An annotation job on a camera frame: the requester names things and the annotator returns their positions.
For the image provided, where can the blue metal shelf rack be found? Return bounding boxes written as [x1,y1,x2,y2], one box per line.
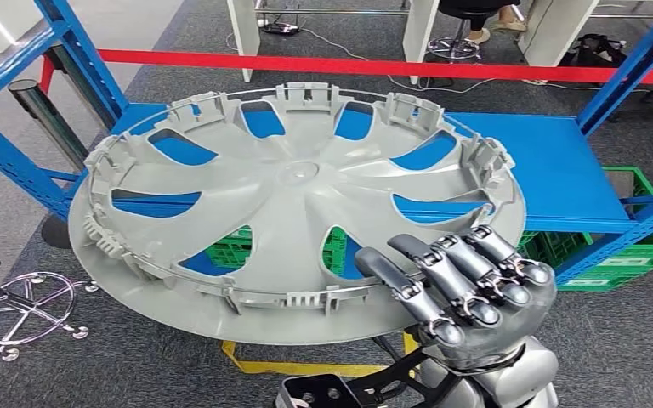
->
[0,0,653,286]

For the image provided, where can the green plastic crate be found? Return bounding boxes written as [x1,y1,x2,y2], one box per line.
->
[520,230,593,270]
[557,220,653,292]
[205,226,253,269]
[602,166,653,244]
[321,228,350,278]

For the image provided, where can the chrome stanchion post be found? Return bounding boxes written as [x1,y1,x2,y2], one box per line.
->
[8,78,90,250]
[50,44,111,132]

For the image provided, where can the white desk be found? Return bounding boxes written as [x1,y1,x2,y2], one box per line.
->
[226,0,440,84]
[518,0,653,69]

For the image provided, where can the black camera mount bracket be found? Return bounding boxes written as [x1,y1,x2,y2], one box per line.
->
[349,346,463,408]

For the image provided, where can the black bag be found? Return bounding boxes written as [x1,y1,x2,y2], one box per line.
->
[565,33,629,70]

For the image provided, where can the white floor cable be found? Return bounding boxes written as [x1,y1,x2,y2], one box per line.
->
[224,26,559,94]

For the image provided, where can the long red barrier belt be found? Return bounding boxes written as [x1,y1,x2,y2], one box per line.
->
[98,48,653,87]

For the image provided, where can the person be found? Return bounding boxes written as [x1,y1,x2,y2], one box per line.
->
[438,0,531,46]

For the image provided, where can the short red barrier belt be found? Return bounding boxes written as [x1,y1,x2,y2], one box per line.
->
[39,54,56,95]

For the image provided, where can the chrome base stool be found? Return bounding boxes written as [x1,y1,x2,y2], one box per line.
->
[426,20,482,62]

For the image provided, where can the grey plastic wheel hubcap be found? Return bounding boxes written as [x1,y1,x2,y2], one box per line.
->
[67,81,527,346]

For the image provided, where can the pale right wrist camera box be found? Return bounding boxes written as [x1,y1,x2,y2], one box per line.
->
[274,374,361,408]

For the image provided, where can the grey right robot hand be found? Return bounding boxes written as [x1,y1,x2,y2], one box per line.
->
[353,224,559,371]

